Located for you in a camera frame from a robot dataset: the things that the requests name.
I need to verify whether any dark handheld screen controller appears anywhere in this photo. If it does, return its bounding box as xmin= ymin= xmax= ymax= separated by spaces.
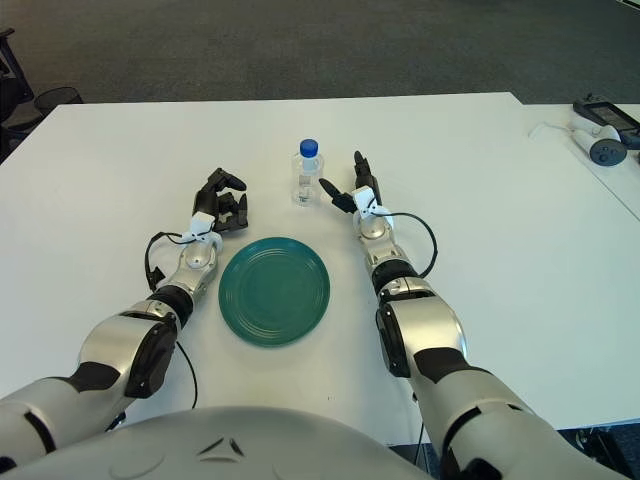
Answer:
xmin=572 ymin=93 xmax=640 ymax=149

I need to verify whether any black table leg base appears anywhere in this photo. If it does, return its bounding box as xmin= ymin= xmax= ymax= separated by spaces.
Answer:
xmin=574 ymin=428 xmax=640 ymax=474

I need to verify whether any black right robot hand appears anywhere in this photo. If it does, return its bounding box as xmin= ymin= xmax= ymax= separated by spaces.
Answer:
xmin=318 ymin=150 xmax=382 ymax=214

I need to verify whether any white and grey VR controller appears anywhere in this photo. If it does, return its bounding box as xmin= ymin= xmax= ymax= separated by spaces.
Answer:
xmin=569 ymin=115 xmax=629 ymax=167

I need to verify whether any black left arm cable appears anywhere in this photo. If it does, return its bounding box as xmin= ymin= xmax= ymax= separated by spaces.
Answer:
xmin=102 ymin=230 xmax=200 ymax=431

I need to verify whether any black office chair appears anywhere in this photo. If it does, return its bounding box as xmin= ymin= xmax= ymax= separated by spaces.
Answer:
xmin=0 ymin=27 xmax=44 ymax=151

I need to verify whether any green round plate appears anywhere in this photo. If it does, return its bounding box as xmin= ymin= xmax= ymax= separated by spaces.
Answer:
xmin=218 ymin=237 xmax=332 ymax=349

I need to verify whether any grey robot torso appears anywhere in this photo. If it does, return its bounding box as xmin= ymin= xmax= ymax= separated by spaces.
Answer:
xmin=0 ymin=405 xmax=441 ymax=480

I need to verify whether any clear bottle with blue cap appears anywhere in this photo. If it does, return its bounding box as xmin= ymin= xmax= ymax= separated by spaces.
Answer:
xmin=291 ymin=138 xmax=325 ymax=209

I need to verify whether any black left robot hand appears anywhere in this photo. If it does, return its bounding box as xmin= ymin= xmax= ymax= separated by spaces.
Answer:
xmin=192 ymin=167 xmax=250 ymax=234

